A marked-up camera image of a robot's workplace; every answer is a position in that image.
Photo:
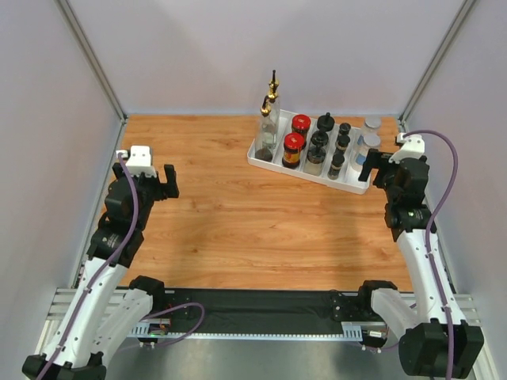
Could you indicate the glass jar with white granules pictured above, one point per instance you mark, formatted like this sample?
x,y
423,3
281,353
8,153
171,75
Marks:
x,y
315,160

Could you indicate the aluminium frame post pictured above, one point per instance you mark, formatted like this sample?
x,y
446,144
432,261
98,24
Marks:
x,y
86,48
458,21

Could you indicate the white divided organizer tray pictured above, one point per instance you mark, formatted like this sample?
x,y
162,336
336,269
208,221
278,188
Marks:
x,y
347,179

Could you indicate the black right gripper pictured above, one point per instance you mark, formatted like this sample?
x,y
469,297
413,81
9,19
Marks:
x,y
385,167

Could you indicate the oil bottle with dark sauce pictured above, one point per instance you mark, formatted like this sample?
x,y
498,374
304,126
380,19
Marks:
x,y
265,139

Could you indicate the tall bottle with dark sauce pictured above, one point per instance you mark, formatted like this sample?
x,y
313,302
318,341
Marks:
x,y
274,98

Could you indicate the red-lid sauce bottle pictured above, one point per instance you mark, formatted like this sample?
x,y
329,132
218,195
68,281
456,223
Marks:
x,y
293,145

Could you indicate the aluminium frame post left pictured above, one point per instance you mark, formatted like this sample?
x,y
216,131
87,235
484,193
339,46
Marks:
x,y
86,48

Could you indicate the small dark spice jar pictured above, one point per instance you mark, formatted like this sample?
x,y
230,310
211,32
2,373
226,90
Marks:
x,y
341,144

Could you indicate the red-lid sauce jar front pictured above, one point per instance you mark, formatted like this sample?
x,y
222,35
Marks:
x,y
301,125

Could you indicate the glass jar with brown lumps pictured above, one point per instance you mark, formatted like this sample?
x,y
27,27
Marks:
x,y
320,138

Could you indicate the black-lid glass condiment jar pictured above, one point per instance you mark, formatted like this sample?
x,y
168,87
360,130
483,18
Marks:
x,y
325,123

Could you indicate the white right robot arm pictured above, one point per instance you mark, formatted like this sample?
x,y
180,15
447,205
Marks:
x,y
434,338

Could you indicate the silver-top pepper grinder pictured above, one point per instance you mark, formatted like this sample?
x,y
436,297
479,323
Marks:
x,y
344,129

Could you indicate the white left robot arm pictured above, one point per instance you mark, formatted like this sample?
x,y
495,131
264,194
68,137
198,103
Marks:
x,y
87,339

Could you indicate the clear oil bottle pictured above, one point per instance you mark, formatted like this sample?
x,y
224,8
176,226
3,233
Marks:
x,y
273,129

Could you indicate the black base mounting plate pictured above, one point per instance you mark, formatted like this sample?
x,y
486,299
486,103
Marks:
x,y
254,312

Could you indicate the silver-lid salt shaker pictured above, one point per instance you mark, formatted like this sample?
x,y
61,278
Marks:
x,y
371,124
365,143

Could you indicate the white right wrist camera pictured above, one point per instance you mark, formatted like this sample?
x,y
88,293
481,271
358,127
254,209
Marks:
x,y
410,146

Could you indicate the aluminium frame post right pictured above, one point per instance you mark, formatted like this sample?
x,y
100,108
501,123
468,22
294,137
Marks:
x,y
458,21

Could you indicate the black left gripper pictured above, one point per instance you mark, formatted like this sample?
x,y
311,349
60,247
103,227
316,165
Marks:
x,y
169,189

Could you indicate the small black-cap spice jar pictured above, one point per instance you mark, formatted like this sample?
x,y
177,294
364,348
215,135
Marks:
x,y
335,166

